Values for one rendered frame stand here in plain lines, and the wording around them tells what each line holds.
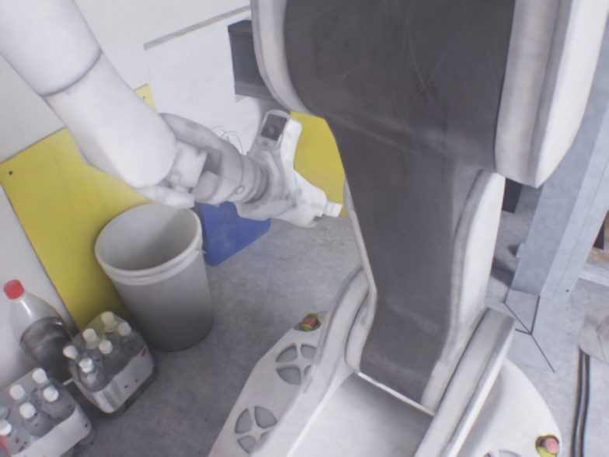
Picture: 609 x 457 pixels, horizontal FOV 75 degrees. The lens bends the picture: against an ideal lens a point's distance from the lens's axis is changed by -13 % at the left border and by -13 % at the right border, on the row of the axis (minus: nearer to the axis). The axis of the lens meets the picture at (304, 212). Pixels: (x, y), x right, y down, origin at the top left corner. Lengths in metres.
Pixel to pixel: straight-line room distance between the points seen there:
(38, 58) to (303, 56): 0.18
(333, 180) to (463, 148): 1.39
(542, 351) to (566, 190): 0.46
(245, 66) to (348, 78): 1.49
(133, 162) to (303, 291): 1.11
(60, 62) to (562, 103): 0.31
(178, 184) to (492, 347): 0.38
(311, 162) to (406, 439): 1.21
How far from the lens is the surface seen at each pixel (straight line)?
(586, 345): 0.53
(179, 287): 1.16
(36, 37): 0.34
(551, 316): 1.49
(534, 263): 1.45
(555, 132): 0.25
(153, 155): 0.40
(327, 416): 0.64
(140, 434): 1.24
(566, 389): 1.36
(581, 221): 1.35
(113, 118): 0.37
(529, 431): 0.82
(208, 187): 0.48
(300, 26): 0.29
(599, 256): 1.82
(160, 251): 1.39
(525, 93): 0.23
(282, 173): 0.56
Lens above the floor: 1.05
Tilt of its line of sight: 37 degrees down
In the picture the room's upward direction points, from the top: 3 degrees counter-clockwise
